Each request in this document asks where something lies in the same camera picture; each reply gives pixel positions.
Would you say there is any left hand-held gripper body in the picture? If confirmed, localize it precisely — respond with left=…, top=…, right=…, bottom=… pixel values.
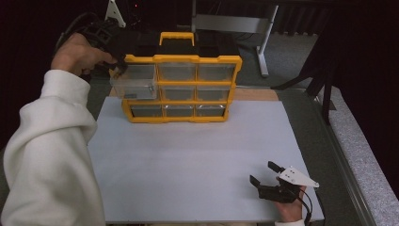
left=79, top=0, right=128, bottom=65

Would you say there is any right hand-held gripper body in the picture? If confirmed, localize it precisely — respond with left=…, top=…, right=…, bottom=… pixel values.
left=257, top=166, right=320, bottom=203

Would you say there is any single clear plastic drawer bin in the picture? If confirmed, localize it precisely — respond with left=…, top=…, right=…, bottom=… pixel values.
left=109, top=63, right=158, bottom=101

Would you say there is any yellow black organizer cabinet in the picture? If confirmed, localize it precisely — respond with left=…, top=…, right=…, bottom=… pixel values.
left=107, top=31, right=244, bottom=124

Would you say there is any person's right hand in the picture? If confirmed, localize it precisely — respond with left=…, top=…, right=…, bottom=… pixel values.
left=275, top=186, right=309, bottom=224

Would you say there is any person's left hand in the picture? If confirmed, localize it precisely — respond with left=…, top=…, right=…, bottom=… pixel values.
left=50, top=32, right=119, bottom=77

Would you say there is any grid of clear cabinet drawers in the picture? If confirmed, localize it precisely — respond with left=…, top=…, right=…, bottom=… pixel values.
left=129, top=61, right=237, bottom=119

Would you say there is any white board sheet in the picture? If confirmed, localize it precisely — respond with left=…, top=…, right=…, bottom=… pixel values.
left=87, top=96, right=325, bottom=224

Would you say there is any black tripod stand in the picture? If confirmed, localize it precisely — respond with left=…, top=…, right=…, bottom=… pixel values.
left=271, top=31, right=337, bottom=126

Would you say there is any grey speckled ledge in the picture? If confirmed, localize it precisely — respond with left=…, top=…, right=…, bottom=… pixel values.
left=315, top=86, right=399, bottom=226

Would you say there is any dark curtain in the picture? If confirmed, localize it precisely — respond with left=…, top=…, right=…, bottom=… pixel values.
left=219, top=3, right=334, bottom=38

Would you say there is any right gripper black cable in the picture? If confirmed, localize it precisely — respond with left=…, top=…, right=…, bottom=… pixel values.
left=295, top=187, right=314, bottom=226

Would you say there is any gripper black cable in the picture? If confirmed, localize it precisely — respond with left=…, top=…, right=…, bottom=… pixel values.
left=54, top=11, right=102, bottom=53
left=295, top=187, right=314, bottom=226

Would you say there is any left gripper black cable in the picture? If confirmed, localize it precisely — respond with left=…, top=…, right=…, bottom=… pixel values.
left=54, top=11, right=102, bottom=53

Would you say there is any grey metal rail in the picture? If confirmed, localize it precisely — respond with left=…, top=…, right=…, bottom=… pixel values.
left=309, top=93, right=377, bottom=226

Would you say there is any grey metal desk frame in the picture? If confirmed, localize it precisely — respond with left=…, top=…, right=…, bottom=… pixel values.
left=190, top=3, right=279, bottom=78

